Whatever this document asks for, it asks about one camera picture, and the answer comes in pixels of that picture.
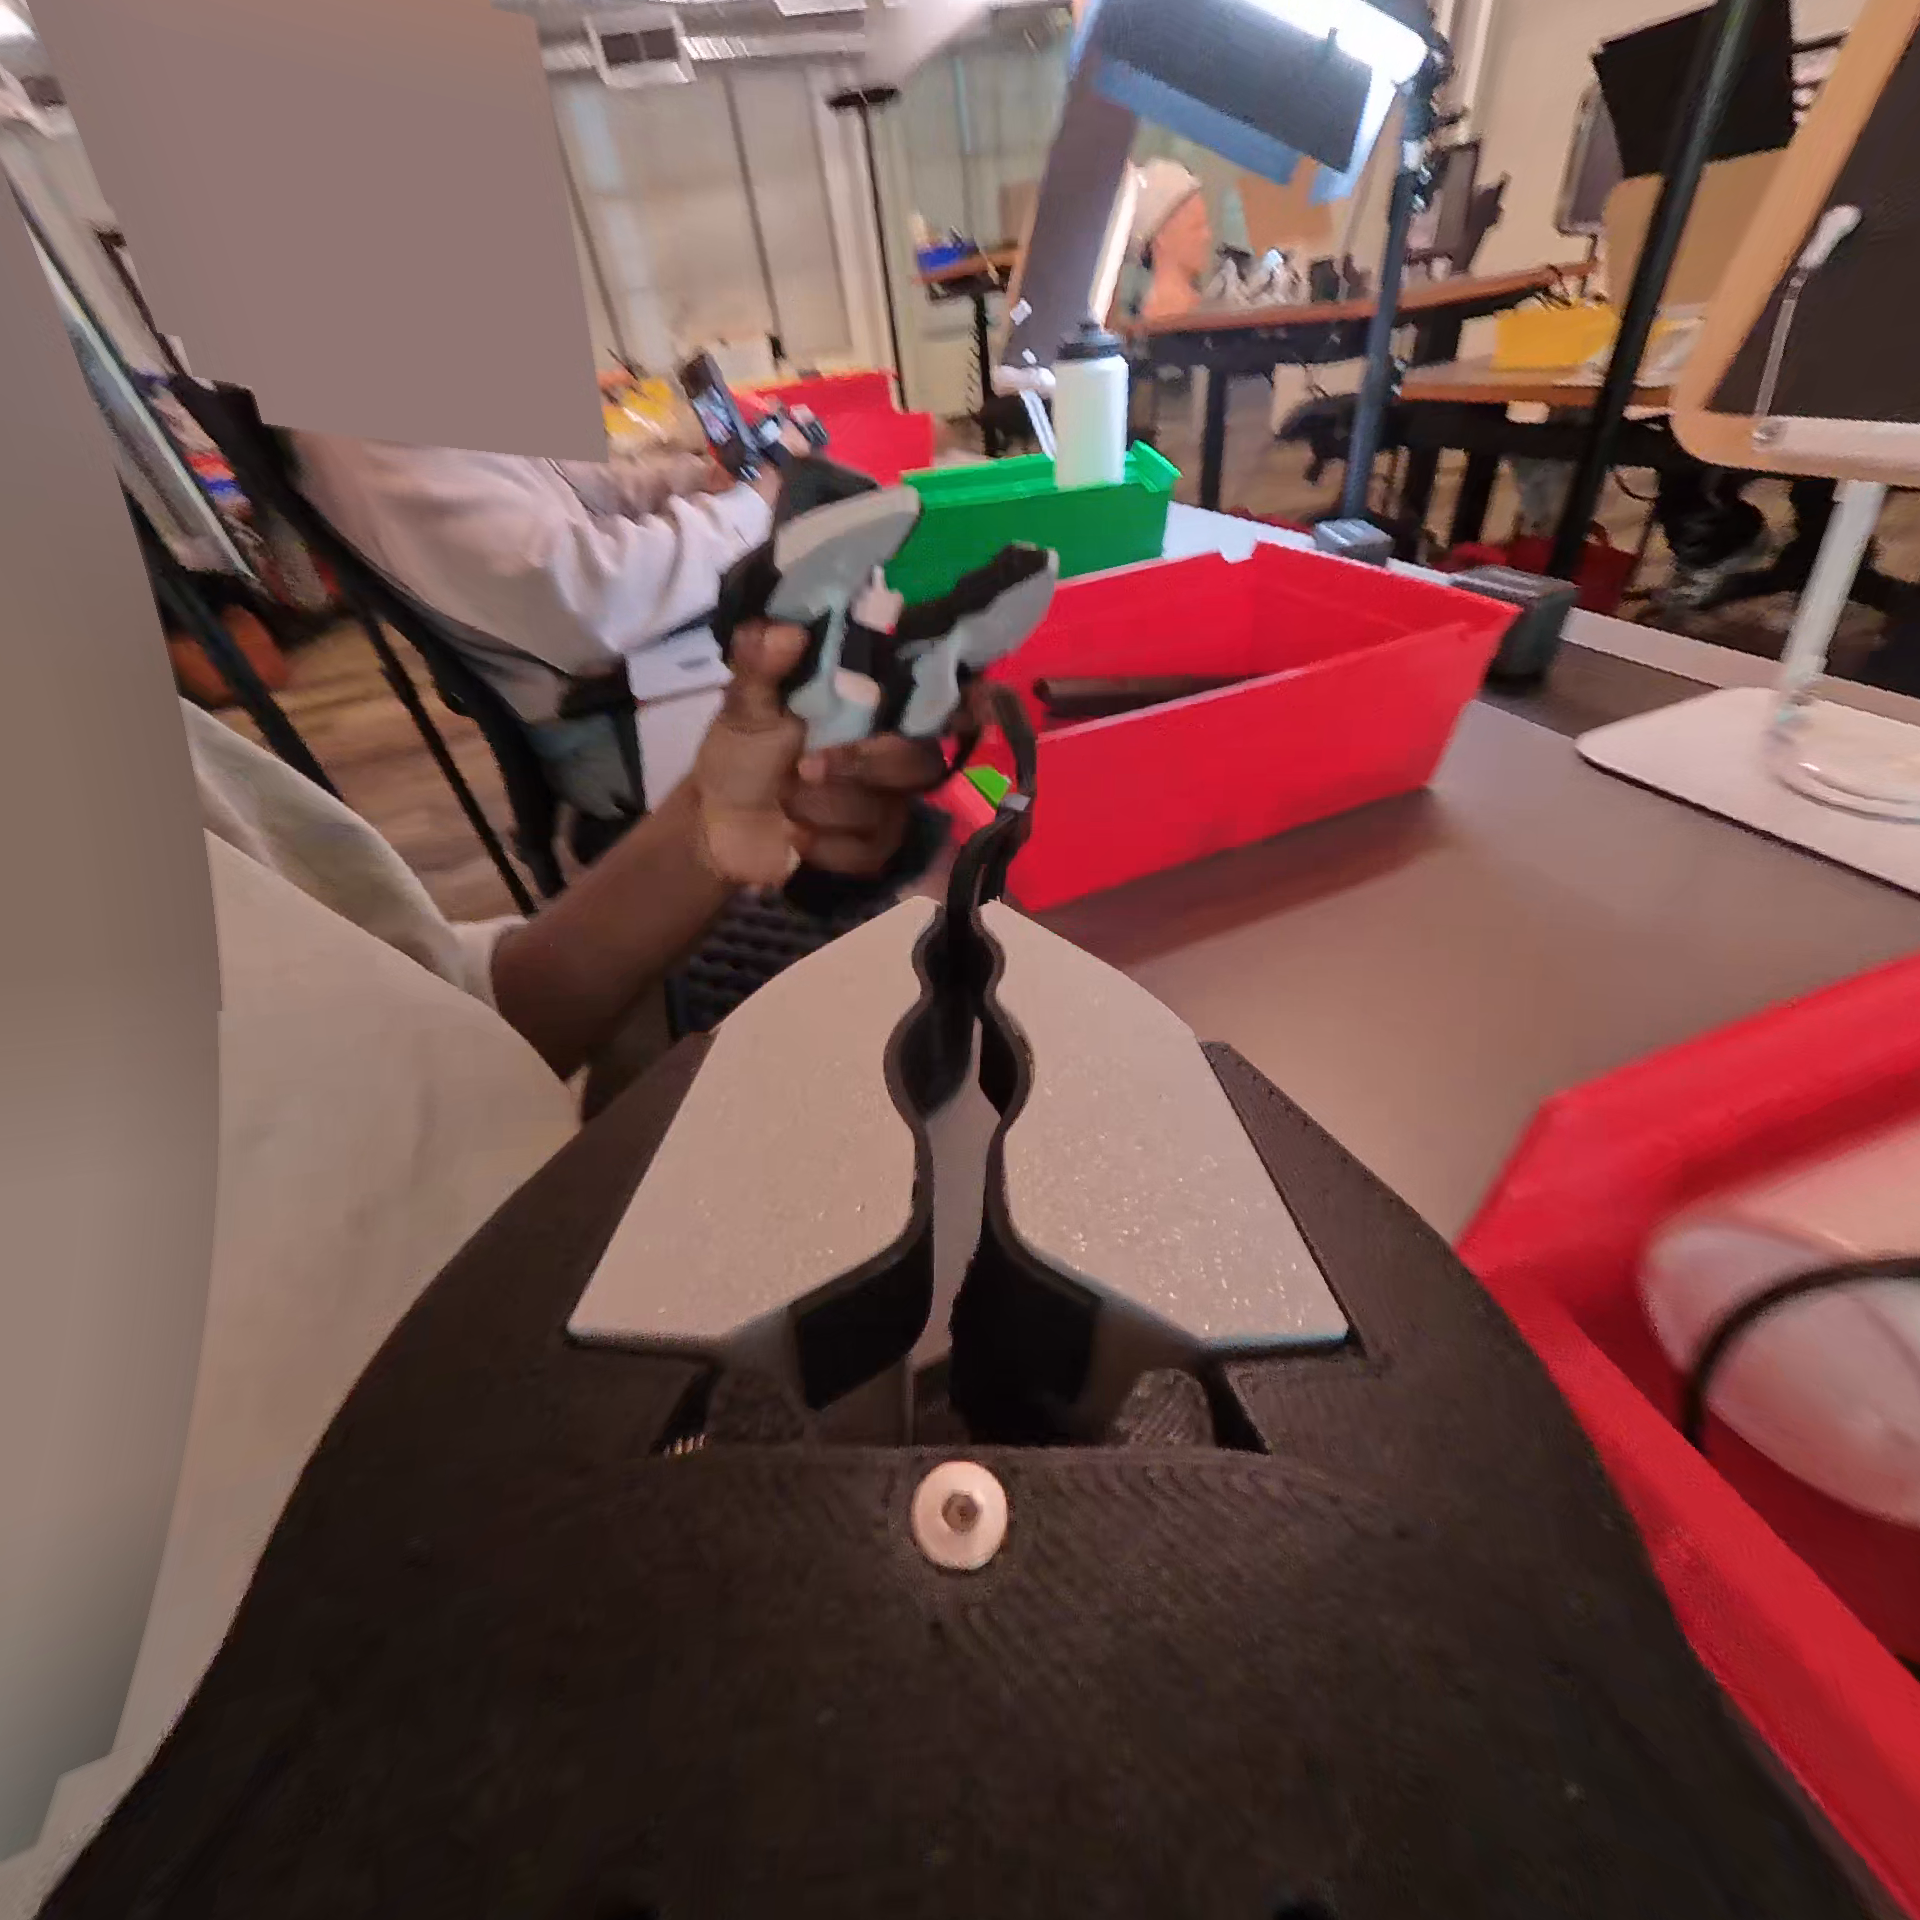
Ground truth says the black floor lamp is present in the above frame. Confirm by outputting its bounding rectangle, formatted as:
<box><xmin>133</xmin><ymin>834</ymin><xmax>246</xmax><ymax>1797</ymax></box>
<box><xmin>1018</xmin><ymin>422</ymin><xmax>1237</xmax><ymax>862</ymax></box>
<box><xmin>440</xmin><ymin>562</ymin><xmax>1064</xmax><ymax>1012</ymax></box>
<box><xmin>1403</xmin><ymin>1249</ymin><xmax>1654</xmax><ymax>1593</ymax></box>
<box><xmin>827</xmin><ymin>84</ymin><xmax>912</xmax><ymax>408</ymax></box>

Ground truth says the green plastic bin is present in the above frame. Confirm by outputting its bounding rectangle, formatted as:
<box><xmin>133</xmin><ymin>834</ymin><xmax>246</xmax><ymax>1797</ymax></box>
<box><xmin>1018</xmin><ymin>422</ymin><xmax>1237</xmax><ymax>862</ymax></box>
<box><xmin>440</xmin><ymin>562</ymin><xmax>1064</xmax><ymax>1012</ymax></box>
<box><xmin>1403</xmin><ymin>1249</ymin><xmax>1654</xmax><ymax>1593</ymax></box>
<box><xmin>895</xmin><ymin>439</ymin><xmax>1174</xmax><ymax>605</ymax></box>

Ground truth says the white bottle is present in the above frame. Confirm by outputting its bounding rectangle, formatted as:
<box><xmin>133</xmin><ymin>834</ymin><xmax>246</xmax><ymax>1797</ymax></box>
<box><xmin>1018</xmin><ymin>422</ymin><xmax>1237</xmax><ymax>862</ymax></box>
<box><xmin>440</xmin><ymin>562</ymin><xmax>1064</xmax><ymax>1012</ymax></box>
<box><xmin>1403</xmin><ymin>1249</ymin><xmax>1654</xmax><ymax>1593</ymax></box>
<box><xmin>1054</xmin><ymin>320</ymin><xmax>1131</xmax><ymax>492</ymax></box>

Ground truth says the dark flat object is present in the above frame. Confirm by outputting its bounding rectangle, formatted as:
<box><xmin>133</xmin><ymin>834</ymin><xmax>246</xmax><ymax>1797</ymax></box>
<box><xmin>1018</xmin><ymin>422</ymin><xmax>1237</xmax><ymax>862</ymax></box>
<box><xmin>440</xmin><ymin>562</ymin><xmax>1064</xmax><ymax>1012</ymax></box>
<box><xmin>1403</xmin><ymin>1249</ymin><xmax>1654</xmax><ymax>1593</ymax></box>
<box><xmin>1031</xmin><ymin>671</ymin><xmax>1250</xmax><ymax>721</ymax></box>

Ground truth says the wood-framed black board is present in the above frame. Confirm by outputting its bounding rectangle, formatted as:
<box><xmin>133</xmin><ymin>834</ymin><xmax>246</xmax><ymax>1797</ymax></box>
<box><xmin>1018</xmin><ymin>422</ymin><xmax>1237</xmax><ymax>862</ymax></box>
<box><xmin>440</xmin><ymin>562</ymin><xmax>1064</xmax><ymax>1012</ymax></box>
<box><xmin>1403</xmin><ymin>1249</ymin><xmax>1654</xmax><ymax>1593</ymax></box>
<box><xmin>1669</xmin><ymin>0</ymin><xmax>1920</xmax><ymax>484</ymax></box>

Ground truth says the black strap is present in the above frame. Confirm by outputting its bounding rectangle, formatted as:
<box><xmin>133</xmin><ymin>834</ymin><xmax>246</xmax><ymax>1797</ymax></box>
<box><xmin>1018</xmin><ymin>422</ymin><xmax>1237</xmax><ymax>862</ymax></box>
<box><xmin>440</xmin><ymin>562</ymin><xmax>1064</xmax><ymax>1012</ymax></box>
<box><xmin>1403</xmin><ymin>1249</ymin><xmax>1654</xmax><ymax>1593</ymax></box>
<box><xmin>895</xmin><ymin>680</ymin><xmax>1044</xmax><ymax>1120</ymax></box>

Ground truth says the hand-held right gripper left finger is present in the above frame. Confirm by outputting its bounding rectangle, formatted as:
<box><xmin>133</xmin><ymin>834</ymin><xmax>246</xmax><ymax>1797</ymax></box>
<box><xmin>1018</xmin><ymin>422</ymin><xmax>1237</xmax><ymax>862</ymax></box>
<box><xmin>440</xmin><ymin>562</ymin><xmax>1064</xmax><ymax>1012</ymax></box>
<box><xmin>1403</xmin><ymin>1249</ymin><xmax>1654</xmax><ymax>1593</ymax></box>
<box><xmin>565</xmin><ymin>896</ymin><xmax>940</xmax><ymax>1413</ymax></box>

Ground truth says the person's left forearm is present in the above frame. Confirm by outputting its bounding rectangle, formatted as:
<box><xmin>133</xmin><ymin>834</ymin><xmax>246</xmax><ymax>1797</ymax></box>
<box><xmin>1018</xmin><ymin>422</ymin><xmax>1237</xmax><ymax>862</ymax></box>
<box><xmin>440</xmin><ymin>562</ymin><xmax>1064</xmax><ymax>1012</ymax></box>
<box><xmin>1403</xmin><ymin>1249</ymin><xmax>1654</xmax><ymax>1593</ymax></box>
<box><xmin>487</xmin><ymin>786</ymin><xmax>751</xmax><ymax>1079</ymax></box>

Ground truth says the person's left hand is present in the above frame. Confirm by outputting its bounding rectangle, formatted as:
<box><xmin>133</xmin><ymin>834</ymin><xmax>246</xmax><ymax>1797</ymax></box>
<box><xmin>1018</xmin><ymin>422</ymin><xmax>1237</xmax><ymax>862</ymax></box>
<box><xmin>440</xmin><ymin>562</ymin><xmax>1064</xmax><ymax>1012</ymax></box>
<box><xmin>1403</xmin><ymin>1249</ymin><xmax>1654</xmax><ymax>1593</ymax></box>
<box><xmin>692</xmin><ymin>614</ymin><xmax>962</xmax><ymax>888</ymax></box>

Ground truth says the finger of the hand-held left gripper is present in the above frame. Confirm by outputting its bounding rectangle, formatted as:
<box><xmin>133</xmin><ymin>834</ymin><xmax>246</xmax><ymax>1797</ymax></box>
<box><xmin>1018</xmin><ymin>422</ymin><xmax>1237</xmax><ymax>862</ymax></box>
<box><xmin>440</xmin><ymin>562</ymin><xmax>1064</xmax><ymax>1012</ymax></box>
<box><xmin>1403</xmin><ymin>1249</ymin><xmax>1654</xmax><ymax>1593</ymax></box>
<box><xmin>885</xmin><ymin>538</ymin><xmax>1063</xmax><ymax>741</ymax></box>
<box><xmin>760</xmin><ymin>481</ymin><xmax>927</xmax><ymax>748</ymax></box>

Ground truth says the white rounded object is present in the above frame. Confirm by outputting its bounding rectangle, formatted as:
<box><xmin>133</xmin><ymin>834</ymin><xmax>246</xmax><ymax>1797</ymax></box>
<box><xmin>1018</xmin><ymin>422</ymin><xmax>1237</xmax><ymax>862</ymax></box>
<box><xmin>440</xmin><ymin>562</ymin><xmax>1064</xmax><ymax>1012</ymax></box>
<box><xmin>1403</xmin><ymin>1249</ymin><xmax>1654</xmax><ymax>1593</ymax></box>
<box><xmin>1638</xmin><ymin>1118</ymin><xmax>1920</xmax><ymax>1489</ymax></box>

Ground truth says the large red plastic bin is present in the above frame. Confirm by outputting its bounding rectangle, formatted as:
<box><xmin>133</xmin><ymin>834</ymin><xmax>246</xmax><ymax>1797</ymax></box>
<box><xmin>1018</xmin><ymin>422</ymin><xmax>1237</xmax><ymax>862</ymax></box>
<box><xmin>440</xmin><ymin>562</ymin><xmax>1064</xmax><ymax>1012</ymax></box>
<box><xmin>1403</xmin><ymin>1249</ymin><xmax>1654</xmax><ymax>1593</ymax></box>
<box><xmin>972</xmin><ymin>538</ymin><xmax>1523</xmax><ymax>911</ymax></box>
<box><xmin>1459</xmin><ymin>957</ymin><xmax>1920</xmax><ymax>1920</ymax></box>

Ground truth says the white air vent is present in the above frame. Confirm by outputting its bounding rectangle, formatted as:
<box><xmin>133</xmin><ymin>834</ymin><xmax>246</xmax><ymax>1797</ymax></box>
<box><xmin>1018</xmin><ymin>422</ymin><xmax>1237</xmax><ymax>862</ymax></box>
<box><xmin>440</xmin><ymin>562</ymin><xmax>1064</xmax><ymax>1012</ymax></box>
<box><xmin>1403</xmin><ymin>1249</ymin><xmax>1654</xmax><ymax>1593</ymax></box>
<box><xmin>584</xmin><ymin>16</ymin><xmax>700</xmax><ymax>84</ymax></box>

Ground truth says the orange wooden table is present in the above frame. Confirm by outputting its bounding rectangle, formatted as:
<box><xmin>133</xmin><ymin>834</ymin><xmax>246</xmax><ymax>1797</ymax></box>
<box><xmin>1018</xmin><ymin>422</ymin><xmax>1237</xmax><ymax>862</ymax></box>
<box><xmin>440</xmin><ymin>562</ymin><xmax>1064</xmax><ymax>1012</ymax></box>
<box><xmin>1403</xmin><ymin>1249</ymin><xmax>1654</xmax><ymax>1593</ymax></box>
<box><xmin>1395</xmin><ymin>357</ymin><xmax>1683</xmax><ymax>549</ymax></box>
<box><xmin>1117</xmin><ymin>262</ymin><xmax>1600</xmax><ymax>511</ymax></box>

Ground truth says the black light stand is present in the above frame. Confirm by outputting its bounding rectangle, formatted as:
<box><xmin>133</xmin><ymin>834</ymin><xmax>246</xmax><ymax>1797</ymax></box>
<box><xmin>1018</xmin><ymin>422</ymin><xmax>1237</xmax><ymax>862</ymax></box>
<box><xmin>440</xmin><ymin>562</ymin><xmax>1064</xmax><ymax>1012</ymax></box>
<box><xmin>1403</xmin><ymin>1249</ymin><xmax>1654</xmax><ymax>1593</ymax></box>
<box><xmin>1312</xmin><ymin>88</ymin><xmax>1466</xmax><ymax>569</ymax></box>

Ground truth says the white stand with flat base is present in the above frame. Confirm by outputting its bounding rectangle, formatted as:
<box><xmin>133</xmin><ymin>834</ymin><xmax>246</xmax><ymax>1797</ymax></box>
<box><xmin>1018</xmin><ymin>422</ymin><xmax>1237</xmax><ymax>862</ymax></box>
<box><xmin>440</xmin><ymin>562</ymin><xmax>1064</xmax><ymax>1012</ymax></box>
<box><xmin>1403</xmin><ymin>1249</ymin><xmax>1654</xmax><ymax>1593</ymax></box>
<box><xmin>1575</xmin><ymin>209</ymin><xmax>1920</xmax><ymax>858</ymax></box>

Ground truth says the black fabric flag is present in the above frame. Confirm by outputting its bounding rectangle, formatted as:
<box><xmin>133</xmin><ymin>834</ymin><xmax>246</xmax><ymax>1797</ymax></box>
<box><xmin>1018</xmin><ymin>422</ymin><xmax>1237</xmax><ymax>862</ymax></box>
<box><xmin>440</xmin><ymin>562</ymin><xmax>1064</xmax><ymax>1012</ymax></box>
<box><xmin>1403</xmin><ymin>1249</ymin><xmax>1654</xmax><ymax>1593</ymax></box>
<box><xmin>1590</xmin><ymin>0</ymin><xmax>1802</xmax><ymax>167</ymax></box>

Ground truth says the black cable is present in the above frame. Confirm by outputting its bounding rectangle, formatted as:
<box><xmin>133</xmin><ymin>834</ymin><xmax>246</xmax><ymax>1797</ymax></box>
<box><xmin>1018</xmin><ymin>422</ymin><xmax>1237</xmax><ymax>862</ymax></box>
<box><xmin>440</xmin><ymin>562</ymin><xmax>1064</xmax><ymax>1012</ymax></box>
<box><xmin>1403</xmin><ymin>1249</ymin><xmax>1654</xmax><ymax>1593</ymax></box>
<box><xmin>1683</xmin><ymin>1263</ymin><xmax>1920</xmax><ymax>1444</ymax></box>

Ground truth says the person's beige shirt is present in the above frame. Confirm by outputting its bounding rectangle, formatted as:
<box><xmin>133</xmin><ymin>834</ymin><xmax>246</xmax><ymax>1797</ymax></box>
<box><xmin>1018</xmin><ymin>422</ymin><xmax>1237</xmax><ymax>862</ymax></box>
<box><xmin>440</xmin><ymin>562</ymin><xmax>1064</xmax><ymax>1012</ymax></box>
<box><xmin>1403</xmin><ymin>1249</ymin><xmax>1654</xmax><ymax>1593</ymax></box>
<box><xmin>127</xmin><ymin>696</ymin><xmax>590</xmax><ymax>1847</ymax></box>

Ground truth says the black slanted pole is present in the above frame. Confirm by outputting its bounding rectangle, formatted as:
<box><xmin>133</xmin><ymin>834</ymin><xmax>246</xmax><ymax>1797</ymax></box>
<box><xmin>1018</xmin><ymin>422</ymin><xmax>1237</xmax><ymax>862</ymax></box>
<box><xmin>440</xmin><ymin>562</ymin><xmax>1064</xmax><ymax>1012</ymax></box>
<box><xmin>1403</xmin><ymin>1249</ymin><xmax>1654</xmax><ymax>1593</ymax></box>
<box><xmin>1544</xmin><ymin>0</ymin><xmax>1760</xmax><ymax>585</ymax></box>

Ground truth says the small red plastic bin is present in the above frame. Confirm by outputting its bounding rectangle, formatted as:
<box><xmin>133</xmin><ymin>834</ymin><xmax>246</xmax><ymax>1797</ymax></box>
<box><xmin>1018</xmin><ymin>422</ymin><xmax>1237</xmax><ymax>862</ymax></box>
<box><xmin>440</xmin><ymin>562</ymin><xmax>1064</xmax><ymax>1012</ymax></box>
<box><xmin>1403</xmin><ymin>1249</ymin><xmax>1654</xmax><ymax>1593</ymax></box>
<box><xmin>735</xmin><ymin>368</ymin><xmax>938</xmax><ymax>484</ymax></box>

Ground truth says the yellow plastic bin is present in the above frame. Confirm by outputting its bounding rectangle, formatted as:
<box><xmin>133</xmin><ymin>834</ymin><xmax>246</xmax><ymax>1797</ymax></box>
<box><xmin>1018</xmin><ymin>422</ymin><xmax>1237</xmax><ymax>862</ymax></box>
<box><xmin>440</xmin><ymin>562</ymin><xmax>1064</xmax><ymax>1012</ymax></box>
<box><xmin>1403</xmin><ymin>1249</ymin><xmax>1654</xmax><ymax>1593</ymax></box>
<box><xmin>1494</xmin><ymin>296</ymin><xmax>1626</xmax><ymax>370</ymax></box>

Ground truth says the studio light panel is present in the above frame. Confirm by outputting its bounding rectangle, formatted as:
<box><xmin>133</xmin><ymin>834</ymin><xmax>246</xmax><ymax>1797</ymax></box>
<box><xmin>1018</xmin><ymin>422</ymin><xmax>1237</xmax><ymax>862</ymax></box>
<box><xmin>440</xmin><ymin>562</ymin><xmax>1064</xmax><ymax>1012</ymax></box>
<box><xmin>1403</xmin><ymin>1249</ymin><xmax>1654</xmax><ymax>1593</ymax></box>
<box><xmin>1067</xmin><ymin>0</ymin><xmax>1448</xmax><ymax>178</ymax></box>

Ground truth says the easel with board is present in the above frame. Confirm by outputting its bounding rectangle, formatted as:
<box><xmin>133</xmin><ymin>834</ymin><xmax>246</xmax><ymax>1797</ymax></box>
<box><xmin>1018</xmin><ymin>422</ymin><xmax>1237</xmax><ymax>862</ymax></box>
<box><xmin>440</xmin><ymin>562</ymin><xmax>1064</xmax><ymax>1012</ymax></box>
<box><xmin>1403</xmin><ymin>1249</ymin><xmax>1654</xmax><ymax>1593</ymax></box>
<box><xmin>0</xmin><ymin>181</ymin><xmax>541</xmax><ymax>920</ymax></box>

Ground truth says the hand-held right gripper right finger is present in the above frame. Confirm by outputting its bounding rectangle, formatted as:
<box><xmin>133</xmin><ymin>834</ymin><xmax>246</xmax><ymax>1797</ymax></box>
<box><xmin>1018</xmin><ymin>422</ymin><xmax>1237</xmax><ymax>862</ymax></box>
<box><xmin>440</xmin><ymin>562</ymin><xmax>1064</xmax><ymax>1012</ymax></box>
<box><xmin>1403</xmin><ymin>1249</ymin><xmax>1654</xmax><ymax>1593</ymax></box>
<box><xmin>957</xmin><ymin>896</ymin><xmax>1356</xmax><ymax>1444</ymax></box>

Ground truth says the dark grey box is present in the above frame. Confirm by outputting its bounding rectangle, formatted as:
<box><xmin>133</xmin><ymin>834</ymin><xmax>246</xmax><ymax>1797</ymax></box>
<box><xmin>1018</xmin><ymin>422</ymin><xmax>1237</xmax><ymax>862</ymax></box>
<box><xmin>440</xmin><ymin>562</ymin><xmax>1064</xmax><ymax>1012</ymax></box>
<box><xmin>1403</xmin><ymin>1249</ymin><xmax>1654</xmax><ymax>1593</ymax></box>
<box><xmin>1446</xmin><ymin>566</ymin><xmax>1579</xmax><ymax>688</ymax></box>

